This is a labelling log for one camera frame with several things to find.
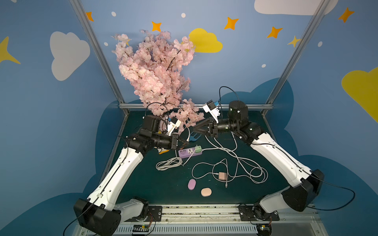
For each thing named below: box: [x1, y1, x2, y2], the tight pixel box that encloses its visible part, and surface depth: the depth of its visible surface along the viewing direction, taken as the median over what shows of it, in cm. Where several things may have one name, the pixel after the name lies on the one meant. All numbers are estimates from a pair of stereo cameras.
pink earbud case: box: [200, 187, 213, 197], surface depth 82 cm
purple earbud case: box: [187, 178, 197, 191], surface depth 85 cm
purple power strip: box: [178, 147, 203, 159], surface depth 97 cm
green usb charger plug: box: [194, 144, 203, 153], surface depth 94 cm
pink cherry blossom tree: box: [111, 30, 205, 133], surface depth 74 cm
